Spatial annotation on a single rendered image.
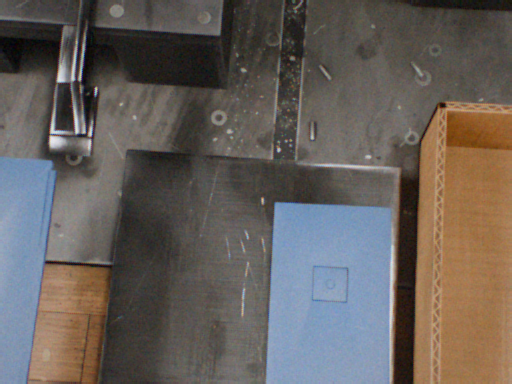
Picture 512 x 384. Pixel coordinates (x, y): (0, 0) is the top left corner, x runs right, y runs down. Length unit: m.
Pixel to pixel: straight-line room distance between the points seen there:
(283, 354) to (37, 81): 0.24
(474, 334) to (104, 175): 0.25
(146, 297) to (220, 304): 0.04
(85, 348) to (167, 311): 0.06
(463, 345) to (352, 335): 0.07
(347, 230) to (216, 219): 0.08
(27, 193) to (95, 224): 0.10
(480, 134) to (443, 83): 0.06
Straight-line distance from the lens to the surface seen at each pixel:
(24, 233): 0.52
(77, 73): 0.55
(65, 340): 0.61
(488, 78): 0.65
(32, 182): 0.52
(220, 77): 0.61
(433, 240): 0.54
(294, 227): 0.58
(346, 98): 0.63
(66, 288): 0.61
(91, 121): 0.54
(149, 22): 0.56
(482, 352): 0.60
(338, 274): 0.57
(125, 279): 0.58
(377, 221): 0.58
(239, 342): 0.57
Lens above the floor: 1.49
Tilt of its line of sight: 75 degrees down
